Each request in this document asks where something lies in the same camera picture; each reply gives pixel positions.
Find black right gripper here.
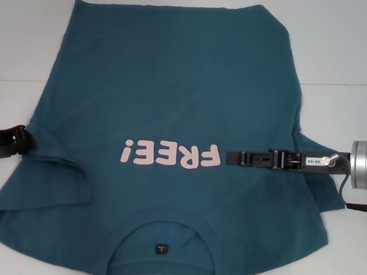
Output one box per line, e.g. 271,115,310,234
225,142,353,179

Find right arm grey connector cable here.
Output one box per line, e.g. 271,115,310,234
318,152,367,215

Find blue FREE print T-shirt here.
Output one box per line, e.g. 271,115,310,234
0,0,362,275

